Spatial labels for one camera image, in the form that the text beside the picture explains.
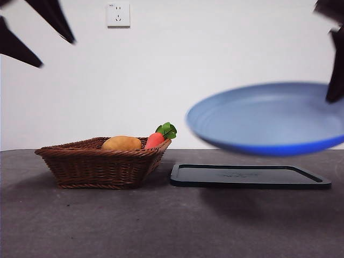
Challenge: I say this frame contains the blue round plate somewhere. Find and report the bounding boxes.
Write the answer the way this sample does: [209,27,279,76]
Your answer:
[185,82,344,157]

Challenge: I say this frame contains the yellow-brown potato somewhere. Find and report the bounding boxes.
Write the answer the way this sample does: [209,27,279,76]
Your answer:
[101,135,142,151]

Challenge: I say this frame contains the black rectangular tray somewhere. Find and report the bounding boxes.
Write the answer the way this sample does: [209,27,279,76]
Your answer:
[169,163,332,190]

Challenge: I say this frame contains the brown wicker basket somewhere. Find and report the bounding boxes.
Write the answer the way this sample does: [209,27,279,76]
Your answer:
[34,137,172,190]

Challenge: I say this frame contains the white wall power socket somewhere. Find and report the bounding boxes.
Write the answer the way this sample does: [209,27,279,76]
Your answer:
[106,2,131,28]

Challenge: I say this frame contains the orange toy carrot, green leaves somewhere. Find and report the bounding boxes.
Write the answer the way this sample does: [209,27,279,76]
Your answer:
[144,122,178,150]

